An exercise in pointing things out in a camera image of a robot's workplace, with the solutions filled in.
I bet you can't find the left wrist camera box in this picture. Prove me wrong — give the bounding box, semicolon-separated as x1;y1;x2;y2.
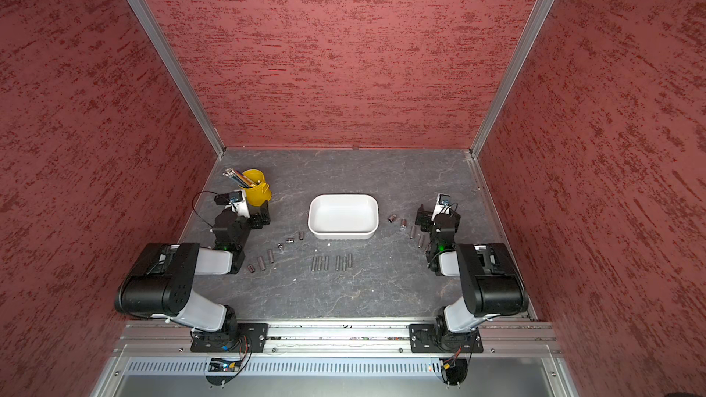
228;189;250;219

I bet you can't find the left aluminium corner post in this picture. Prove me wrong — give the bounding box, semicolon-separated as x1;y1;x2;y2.
127;0;226;159

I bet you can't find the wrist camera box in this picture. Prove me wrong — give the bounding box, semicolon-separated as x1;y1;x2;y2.
432;194;452;219
228;189;250;219

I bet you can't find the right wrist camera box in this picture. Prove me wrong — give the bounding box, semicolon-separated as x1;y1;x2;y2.
432;194;452;219

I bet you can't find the aluminium corner post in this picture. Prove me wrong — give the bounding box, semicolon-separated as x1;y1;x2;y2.
127;0;226;159
470;0;555;160

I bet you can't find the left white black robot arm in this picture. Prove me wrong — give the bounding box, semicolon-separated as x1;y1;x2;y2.
114;200;270;338

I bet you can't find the right aluminium corner post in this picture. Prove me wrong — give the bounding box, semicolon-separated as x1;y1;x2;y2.
470;0;555;160

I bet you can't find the aluminium front rail frame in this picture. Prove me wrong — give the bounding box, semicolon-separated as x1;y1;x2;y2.
94;318;577;396

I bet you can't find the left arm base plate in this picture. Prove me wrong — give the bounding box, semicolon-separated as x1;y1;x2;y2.
190;323;270;353

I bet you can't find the black stapler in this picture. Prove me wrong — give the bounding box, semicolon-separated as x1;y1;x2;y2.
213;193;231;206

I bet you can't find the yellow pencil cup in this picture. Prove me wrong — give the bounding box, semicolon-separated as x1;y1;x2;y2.
242;169;272;207

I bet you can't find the white plastic storage box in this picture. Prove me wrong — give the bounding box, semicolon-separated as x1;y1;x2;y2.
307;194;380;240

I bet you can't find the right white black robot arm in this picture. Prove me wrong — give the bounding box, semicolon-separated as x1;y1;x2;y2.
415;204;529;339

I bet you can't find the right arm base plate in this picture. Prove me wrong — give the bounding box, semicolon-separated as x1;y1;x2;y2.
408;323;484;355

